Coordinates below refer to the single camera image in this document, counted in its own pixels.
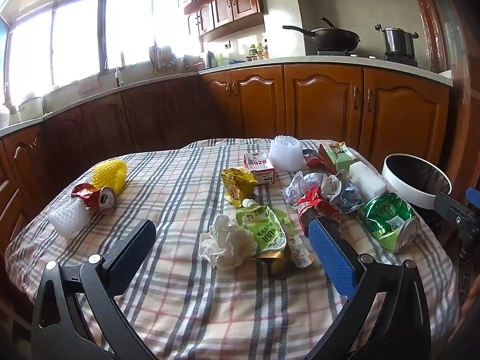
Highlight white kitchen countertop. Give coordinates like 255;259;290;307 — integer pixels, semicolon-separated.
0;54;454;139

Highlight white blue wrapper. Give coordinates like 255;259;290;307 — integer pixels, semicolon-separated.
322;169;365;215

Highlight crumpled red wrapper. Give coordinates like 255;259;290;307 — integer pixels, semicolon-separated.
295;185;343;238

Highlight white foam block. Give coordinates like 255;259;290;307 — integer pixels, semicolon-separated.
349;160;388;197

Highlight white enamel pot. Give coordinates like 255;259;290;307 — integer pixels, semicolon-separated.
18;97;44;121

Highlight utensil rack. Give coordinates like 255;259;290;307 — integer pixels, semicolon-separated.
148;45;178;74

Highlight gold foil wrapper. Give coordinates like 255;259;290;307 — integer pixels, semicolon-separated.
259;253;295;280

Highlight wooden lower cabinets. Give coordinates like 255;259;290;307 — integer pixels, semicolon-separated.
0;64;452;308

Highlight pink milk carton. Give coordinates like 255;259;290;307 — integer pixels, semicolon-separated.
244;151;277;185

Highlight kitchen window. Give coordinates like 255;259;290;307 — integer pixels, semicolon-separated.
7;0;203;96

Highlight green milk carton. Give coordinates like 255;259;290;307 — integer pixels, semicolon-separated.
319;142;358;175

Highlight wooden upper cabinets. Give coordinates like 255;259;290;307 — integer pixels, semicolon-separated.
170;0;264;38

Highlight yellow snack wrapper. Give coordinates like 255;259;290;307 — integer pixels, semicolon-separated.
220;167;259;208

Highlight wooden cabinets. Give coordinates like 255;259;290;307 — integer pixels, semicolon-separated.
170;0;264;38
0;64;452;308

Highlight green juice pouch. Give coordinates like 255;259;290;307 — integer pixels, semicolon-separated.
235;199;289;259

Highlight plaid tablecloth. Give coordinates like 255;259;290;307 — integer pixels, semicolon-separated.
4;138;462;360

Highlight crumpled white tissue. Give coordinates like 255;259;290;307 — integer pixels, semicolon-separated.
199;214;259;269

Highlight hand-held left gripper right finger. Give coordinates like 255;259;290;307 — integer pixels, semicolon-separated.
305;217;432;360

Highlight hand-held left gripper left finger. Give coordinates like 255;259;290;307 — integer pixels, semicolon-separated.
31;218;158;360

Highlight yellow foam fruit net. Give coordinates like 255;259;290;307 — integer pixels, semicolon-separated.
91;159;128;197

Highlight white plastic tube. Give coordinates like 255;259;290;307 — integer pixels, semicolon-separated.
283;227;314;269

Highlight wooden door frame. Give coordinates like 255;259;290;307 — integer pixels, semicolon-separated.
410;0;474;196

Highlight crushed red can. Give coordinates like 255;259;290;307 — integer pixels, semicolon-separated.
71;183;118;214

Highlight crushed green can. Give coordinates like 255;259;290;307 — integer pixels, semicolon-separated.
363;191;421;254

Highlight steel cooking pot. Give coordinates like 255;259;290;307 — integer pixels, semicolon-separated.
375;23;420;58

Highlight crumpled grey white paper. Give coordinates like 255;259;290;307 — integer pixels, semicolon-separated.
280;170;324;211

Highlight small white foam fruit net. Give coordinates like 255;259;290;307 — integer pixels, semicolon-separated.
49;199;89;239

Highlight large white foam fruit net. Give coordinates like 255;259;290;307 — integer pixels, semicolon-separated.
269;135;304;169

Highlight black wok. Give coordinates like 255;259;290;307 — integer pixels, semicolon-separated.
282;16;361;54

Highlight white waste bin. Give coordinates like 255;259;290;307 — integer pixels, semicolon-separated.
382;153;452;211

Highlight gas stove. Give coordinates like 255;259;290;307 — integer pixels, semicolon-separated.
305;49;419;67

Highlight red snack packet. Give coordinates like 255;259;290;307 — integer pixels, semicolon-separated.
303;149;331;174

